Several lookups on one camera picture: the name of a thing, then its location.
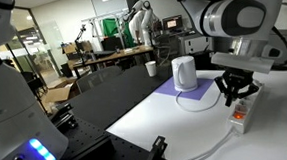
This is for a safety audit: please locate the black perforated breadboard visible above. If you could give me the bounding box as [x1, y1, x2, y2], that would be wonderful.
[46, 100, 197, 160]

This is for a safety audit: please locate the black tripod with camera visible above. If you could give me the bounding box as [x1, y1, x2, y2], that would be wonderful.
[71, 23, 92, 67]

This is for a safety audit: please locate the white power strip cable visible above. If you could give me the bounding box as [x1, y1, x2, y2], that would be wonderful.
[180, 122, 238, 160]

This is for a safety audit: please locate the black office chair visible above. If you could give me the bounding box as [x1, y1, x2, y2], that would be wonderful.
[17, 69, 49, 102]

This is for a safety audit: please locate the green cloth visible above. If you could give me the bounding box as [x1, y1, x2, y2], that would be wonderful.
[99, 16, 137, 49]

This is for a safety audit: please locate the cardboard box on table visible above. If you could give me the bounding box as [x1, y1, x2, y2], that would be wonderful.
[61, 39, 94, 57]

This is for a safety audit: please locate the purple mat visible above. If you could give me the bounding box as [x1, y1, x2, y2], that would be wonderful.
[153, 74, 216, 103]

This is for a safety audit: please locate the large cardboard box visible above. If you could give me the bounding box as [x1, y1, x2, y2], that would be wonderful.
[40, 75, 81, 116]

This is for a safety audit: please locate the white power strip orange switch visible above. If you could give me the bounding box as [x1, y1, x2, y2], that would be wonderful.
[225, 77, 266, 136]

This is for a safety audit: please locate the black camera clamp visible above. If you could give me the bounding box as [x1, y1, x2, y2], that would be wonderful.
[144, 134, 169, 160]

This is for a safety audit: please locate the white paper cup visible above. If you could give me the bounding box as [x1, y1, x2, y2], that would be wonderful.
[144, 59, 159, 79]

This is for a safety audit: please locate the grey cabinet white panel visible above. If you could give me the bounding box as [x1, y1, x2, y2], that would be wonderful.
[177, 32, 212, 58]

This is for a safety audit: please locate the wooden table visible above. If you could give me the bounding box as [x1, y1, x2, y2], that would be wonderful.
[65, 40, 156, 84]

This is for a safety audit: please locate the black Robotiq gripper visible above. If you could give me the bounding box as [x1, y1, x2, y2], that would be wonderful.
[212, 67, 262, 110]

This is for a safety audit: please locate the white metal rack frame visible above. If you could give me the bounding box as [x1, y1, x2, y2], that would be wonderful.
[80, 6, 131, 41]

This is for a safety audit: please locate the white kettle cable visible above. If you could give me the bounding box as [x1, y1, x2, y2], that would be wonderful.
[174, 88, 223, 115]

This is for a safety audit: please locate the grey office chair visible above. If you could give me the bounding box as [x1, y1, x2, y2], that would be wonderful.
[75, 63, 124, 97]

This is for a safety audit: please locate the white electric kettle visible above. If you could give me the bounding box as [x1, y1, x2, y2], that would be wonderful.
[169, 54, 201, 94]

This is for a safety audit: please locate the black metal bracket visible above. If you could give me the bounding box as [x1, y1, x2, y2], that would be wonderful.
[49, 101, 80, 134]

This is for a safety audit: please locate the black monitor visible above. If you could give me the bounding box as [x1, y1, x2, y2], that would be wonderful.
[161, 13, 186, 33]

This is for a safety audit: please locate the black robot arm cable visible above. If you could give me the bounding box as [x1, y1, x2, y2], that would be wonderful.
[160, 0, 287, 72]

